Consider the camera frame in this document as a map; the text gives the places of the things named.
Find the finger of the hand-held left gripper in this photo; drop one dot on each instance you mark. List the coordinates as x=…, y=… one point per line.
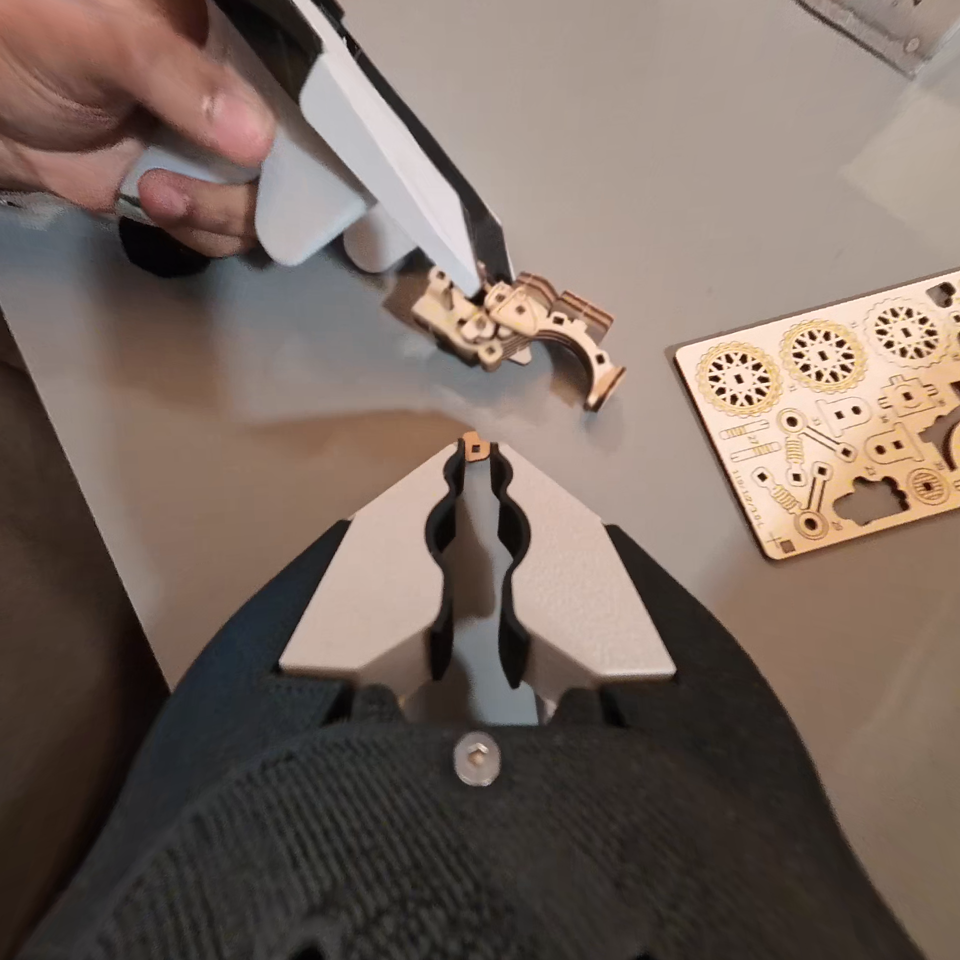
x=390, y=165

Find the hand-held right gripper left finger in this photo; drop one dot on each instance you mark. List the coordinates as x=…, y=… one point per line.
x=367, y=592

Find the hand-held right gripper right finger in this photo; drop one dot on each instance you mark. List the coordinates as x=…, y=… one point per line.
x=592, y=585

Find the small wooden puzzle piece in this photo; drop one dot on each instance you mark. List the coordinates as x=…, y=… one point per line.
x=477, y=447

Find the wooden puzzle model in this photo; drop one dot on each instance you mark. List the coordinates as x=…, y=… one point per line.
x=517, y=322

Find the grey desk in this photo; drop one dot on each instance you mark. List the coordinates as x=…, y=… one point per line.
x=637, y=150

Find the person's left hand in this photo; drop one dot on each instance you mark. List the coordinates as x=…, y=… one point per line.
x=90, y=82

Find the person's olive clothing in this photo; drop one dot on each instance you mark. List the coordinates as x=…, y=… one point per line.
x=60, y=600

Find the wooden puzzle sheet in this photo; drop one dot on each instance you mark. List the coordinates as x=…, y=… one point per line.
x=847, y=409

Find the folded printed instruction sheet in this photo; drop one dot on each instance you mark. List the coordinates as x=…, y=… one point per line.
x=900, y=30

